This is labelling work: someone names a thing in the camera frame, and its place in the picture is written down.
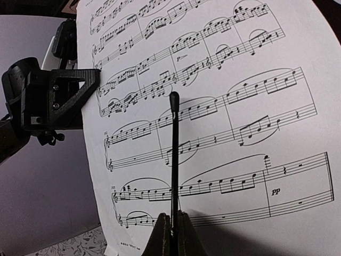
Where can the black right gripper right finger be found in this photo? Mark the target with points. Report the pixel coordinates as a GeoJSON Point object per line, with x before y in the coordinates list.
{"type": "Point", "coordinates": [189, 243]}

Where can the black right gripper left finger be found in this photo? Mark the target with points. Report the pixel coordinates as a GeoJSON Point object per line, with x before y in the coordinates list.
{"type": "Point", "coordinates": [160, 239]}

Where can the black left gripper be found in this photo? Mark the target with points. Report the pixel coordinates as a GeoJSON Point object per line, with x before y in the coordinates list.
{"type": "Point", "coordinates": [39, 100]}

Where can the black music stand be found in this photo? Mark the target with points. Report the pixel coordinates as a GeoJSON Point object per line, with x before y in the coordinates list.
{"type": "Point", "coordinates": [174, 106]}

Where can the sheet music booklet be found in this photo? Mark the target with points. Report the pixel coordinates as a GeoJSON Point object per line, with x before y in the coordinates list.
{"type": "Point", "coordinates": [259, 118]}

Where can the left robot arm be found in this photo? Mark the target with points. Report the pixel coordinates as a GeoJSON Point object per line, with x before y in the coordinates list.
{"type": "Point", "coordinates": [12, 139]}

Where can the floral table mat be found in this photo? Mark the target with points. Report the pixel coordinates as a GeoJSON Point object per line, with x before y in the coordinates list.
{"type": "Point", "coordinates": [91, 242]}

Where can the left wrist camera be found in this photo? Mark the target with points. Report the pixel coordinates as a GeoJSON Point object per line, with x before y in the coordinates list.
{"type": "Point", "coordinates": [62, 50]}

